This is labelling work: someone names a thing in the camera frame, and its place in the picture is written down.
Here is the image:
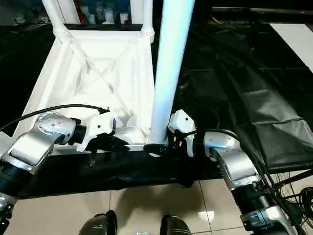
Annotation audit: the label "white plastic table top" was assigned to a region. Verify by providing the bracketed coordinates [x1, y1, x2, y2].
[12, 27, 169, 157]

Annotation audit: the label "white plastic table leg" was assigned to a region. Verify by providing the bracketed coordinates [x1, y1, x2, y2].
[42, 0, 73, 42]
[130, 0, 155, 43]
[146, 0, 196, 156]

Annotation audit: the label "person's black shoes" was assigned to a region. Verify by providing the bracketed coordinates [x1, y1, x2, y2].
[78, 211, 118, 235]
[160, 214, 192, 235]

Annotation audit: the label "black plastic mat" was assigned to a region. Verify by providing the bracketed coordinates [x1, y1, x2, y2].
[0, 20, 313, 199]

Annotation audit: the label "black metal table leg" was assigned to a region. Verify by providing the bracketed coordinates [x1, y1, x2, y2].
[274, 169, 313, 189]

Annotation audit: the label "red bottle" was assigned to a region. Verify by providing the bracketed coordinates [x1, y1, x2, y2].
[73, 0, 84, 24]

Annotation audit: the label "white cabinet with glass doors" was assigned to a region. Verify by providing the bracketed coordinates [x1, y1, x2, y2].
[0, 0, 147, 26]

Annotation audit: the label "white flat board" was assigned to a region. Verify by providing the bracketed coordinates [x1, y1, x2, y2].
[270, 23, 313, 74]

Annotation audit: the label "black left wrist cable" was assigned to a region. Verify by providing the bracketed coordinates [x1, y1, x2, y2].
[0, 104, 111, 134]

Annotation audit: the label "black coiled cable bundle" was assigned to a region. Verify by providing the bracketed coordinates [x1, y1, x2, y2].
[289, 181, 313, 216]

